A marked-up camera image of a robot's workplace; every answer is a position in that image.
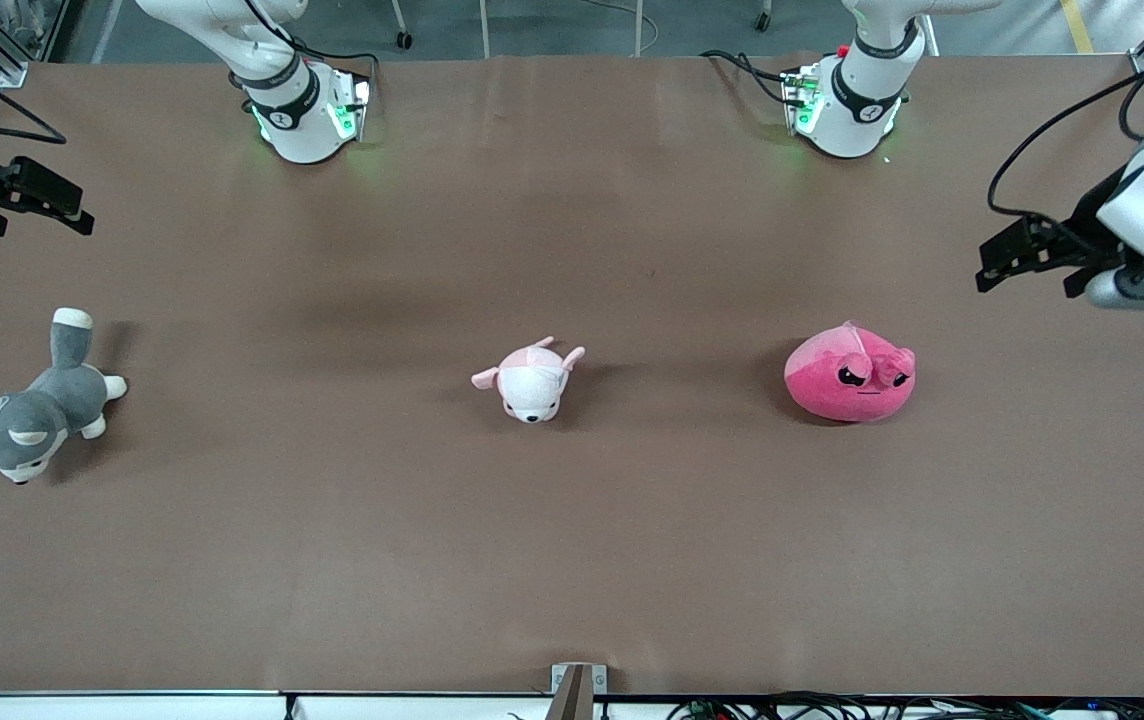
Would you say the white pink dog plush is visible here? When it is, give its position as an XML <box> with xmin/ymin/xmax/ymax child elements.
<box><xmin>471</xmin><ymin>337</ymin><xmax>587</xmax><ymax>425</ymax></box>

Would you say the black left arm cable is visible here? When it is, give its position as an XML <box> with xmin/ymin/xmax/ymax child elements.
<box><xmin>987</xmin><ymin>45</ymin><xmax>1144</xmax><ymax>221</ymax></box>

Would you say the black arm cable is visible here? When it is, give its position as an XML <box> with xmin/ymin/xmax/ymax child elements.
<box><xmin>987</xmin><ymin>45</ymin><xmax>1144</xmax><ymax>221</ymax></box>
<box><xmin>0</xmin><ymin>55</ymin><xmax>68</xmax><ymax>146</ymax></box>

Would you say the black right base cable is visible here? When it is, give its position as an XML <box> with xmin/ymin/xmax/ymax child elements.
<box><xmin>287</xmin><ymin>38</ymin><xmax>380</xmax><ymax>101</ymax></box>

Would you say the black left base cable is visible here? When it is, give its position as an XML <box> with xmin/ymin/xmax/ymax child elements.
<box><xmin>700</xmin><ymin>48</ymin><xmax>805</xmax><ymax>109</ymax></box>

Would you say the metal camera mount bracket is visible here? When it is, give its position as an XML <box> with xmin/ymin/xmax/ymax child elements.
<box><xmin>551</xmin><ymin>663</ymin><xmax>608</xmax><ymax>720</ymax></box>

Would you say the black cable tangle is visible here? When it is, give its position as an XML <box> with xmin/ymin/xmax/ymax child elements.
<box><xmin>667</xmin><ymin>690</ymin><xmax>1144</xmax><ymax>720</ymax></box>

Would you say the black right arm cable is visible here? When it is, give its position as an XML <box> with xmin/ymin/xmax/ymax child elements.
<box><xmin>0</xmin><ymin>55</ymin><xmax>68</xmax><ymax>146</ymax></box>

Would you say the white table edge rail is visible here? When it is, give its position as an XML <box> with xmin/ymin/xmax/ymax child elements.
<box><xmin>0</xmin><ymin>690</ymin><xmax>1144</xmax><ymax>720</ymax></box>

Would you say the magenta round plush toy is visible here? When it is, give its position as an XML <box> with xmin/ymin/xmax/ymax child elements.
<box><xmin>784</xmin><ymin>320</ymin><xmax>918</xmax><ymax>425</ymax></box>

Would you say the black base cable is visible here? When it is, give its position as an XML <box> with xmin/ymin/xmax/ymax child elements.
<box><xmin>700</xmin><ymin>48</ymin><xmax>805</xmax><ymax>109</ymax></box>
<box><xmin>287</xmin><ymin>38</ymin><xmax>380</xmax><ymax>101</ymax></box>

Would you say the grey white husky plush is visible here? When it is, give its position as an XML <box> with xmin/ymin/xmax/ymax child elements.
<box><xmin>0</xmin><ymin>307</ymin><xmax>129</xmax><ymax>486</ymax></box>

